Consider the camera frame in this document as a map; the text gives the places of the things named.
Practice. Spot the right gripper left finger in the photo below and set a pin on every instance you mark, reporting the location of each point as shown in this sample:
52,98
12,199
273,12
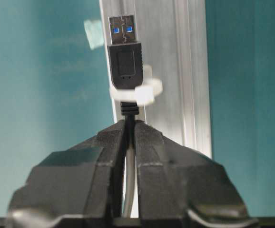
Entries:
77,188

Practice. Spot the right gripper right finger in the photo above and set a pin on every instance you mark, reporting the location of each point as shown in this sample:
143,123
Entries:
179,187

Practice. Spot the aluminium extrusion rail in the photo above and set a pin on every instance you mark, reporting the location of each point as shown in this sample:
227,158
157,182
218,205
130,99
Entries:
174,50

